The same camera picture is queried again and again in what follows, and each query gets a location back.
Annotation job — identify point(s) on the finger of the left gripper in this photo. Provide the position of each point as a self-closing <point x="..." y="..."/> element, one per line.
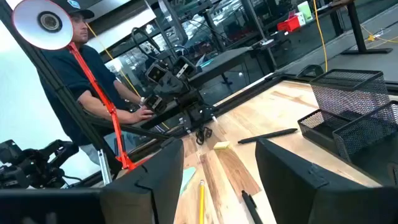
<point x="155" y="103"/>
<point x="157" y="72"/>

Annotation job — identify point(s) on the black pen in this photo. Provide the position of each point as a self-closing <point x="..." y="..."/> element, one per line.
<point x="267" y="135"/>
<point x="251" y="208"/>

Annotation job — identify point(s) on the green plastic container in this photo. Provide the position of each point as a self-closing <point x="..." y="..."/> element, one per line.
<point x="304" y="11"/>

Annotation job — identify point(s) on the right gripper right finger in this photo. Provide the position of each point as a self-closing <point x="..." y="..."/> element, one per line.
<point x="304" y="196"/>

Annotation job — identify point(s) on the red plastic bin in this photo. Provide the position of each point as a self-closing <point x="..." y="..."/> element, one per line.
<point x="289" y="25"/>

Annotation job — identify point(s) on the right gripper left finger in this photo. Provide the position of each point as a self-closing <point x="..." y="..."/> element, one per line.
<point x="149" y="193"/>

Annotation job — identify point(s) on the yellow pencil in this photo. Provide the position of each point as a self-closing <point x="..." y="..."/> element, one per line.
<point x="201" y="202"/>

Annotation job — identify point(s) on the black desk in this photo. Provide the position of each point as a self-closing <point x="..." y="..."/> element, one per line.
<point x="224" y="62"/>

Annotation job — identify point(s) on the red desk lamp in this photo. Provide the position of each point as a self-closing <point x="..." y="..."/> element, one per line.
<point x="102" y="93"/>

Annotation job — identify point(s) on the blue sticky note pad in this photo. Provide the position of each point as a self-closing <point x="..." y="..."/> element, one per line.
<point x="187" y="179"/>

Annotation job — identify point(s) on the black pedestal table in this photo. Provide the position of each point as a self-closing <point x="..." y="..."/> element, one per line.
<point x="357" y="31"/>

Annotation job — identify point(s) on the black mechanical equipment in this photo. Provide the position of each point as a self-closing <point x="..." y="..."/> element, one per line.
<point x="31" y="165"/>

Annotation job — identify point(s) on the black mesh desk organizer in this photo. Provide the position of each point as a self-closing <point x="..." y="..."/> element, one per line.
<point x="351" y="96"/>

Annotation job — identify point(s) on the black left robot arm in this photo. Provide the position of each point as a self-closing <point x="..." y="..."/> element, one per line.
<point x="199" y="115"/>

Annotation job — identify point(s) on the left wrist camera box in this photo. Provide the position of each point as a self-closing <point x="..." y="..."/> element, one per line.
<point x="184" y="67"/>

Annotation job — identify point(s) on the person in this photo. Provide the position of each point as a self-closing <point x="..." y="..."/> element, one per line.
<point x="71" y="77"/>

